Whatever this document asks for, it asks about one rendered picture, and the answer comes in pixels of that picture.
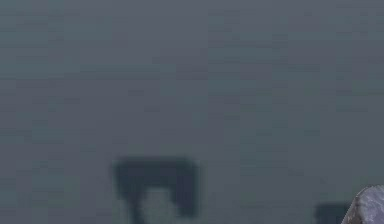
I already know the grey mottled rounded object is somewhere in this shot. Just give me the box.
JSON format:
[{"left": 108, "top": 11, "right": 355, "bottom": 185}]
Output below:
[{"left": 340, "top": 184, "right": 384, "bottom": 224}]

